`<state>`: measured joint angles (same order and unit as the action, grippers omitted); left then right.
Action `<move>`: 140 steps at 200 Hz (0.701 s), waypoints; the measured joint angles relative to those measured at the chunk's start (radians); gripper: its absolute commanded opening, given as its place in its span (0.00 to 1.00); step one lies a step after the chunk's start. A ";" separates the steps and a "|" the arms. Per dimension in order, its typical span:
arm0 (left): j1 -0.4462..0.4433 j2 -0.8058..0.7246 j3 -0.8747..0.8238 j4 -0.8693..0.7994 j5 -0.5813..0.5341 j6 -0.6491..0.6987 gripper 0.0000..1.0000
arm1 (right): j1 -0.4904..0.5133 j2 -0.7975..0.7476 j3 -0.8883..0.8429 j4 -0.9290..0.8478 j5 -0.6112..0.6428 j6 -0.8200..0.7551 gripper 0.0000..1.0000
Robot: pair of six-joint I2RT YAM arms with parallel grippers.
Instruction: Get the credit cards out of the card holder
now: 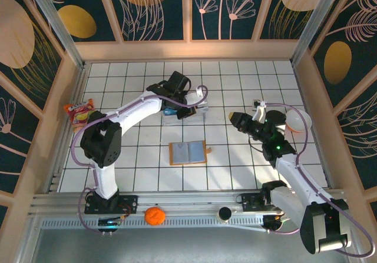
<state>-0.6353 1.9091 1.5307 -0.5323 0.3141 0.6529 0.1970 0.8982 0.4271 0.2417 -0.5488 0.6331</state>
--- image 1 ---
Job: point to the black round knob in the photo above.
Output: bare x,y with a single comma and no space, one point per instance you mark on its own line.
224,213

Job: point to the clear plastic tray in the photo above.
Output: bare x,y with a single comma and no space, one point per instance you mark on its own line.
188,121

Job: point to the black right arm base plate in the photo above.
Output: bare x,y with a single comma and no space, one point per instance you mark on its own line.
250,202

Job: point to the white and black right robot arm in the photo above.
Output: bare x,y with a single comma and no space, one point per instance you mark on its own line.
294,171

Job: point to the white bowl with orange outside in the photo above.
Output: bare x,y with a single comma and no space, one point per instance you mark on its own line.
297,121

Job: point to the orange ball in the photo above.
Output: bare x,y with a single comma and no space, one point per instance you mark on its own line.
154,216

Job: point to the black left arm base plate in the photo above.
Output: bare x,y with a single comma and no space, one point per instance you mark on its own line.
131,204

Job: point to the blue credit card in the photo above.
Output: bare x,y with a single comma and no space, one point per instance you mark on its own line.
169,111

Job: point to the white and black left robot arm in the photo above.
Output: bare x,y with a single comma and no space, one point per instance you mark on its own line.
138,110

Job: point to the aluminium frame post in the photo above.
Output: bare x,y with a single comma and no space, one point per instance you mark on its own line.
315,24
59,30

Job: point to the aluminium mounting rail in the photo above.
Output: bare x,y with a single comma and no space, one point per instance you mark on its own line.
191,199

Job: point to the red instant noodle packet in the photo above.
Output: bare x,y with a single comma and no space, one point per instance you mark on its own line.
77,114

